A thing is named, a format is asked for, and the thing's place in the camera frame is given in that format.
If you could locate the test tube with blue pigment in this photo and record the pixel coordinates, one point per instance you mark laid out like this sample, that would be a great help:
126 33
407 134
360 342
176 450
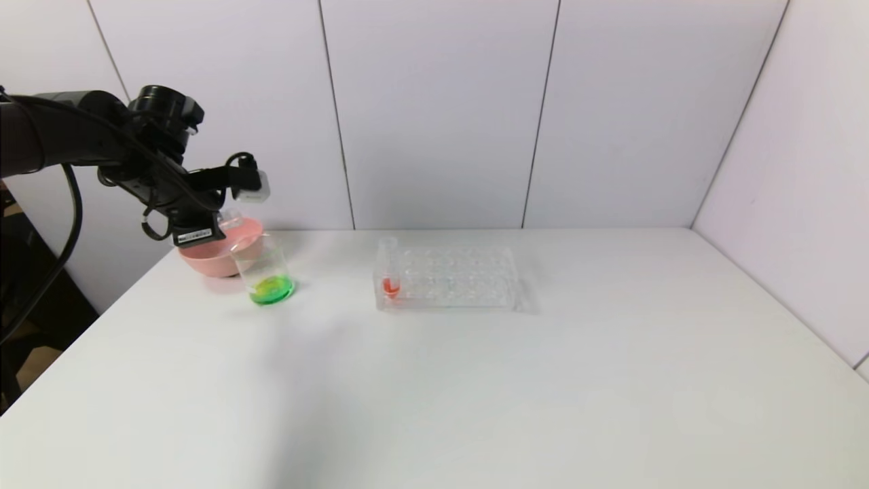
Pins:
231 219

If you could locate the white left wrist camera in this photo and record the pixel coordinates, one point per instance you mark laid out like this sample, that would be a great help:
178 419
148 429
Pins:
252 187

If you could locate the black furniture beside table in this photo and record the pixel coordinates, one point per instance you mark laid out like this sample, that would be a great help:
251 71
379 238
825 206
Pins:
27 339

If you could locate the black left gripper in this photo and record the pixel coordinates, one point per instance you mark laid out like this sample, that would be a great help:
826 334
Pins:
195 233

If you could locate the black and orange left arm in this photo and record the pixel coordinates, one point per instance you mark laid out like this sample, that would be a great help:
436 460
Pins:
75 136

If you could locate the clear glass beaker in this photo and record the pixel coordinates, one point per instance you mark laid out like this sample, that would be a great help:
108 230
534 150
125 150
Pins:
271 285

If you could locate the pink bowl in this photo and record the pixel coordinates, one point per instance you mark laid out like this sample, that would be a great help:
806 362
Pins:
210 261

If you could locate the clear plastic test tube rack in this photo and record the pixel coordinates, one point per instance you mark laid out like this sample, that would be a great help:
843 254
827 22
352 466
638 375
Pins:
455 285

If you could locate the test tube with red pigment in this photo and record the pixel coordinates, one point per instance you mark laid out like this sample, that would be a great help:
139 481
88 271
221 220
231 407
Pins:
391 286

